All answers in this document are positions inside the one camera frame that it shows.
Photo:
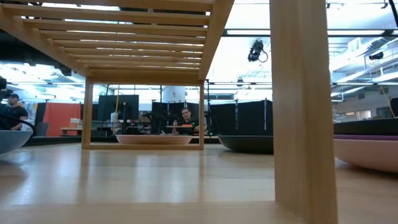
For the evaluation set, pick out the black overhead camera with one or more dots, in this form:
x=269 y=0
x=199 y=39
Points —
x=255 y=49

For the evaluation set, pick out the black ceiling lamp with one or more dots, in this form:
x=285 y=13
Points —
x=376 y=56

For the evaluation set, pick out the salmon pink plate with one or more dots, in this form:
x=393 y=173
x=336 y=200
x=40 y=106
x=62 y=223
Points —
x=154 y=140

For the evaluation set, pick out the wooden slatted shelf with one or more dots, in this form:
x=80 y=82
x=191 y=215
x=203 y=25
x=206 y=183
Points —
x=303 y=93

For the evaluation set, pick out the black partition screen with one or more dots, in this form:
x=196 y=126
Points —
x=242 y=116
x=118 y=107
x=168 y=110

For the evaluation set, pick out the white column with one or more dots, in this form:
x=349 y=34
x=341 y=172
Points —
x=174 y=93

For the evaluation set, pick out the dark green bowl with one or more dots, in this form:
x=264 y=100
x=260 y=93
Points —
x=245 y=143

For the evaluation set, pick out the red partition screen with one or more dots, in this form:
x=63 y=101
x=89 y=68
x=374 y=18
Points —
x=62 y=118

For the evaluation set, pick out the grey-blue plate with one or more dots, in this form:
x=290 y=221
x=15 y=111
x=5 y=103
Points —
x=12 y=140

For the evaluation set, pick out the yellow pole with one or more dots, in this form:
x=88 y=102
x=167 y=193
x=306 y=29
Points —
x=116 y=109

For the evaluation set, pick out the pink bowl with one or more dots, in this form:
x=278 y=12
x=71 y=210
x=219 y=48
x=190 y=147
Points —
x=367 y=155

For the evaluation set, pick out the large dark grey plate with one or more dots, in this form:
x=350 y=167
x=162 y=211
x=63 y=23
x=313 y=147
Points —
x=367 y=127

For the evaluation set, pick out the person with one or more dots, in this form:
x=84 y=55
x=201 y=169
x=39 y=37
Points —
x=14 y=113
x=186 y=123

